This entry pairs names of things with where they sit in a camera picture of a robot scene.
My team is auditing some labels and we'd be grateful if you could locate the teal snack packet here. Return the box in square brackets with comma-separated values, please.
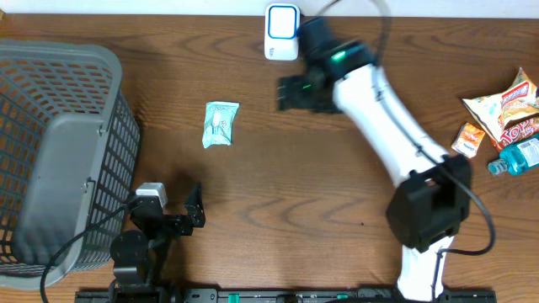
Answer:
[202, 101, 240, 148]

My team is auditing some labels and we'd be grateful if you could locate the small orange candy box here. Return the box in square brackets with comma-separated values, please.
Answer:
[451, 122, 486, 158]

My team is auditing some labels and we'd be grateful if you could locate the blue mouthwash bottle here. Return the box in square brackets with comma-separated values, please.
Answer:
[488, 135, 538, 176]

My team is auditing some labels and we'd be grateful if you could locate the orange Toppo snack box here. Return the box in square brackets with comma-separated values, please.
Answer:
[490, 117, 538, 152]

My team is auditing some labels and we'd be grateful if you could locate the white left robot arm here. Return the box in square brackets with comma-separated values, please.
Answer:
[109, 183, 205, 302]

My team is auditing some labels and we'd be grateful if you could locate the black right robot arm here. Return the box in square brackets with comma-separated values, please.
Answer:
[278, 17, 471, 302]

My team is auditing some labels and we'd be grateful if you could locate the grey plastic shopping basket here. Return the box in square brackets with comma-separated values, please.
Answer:
[1, 40, 141, 290]

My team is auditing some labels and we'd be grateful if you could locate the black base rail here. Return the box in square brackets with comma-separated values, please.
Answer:
[75, 287, 498, 303]

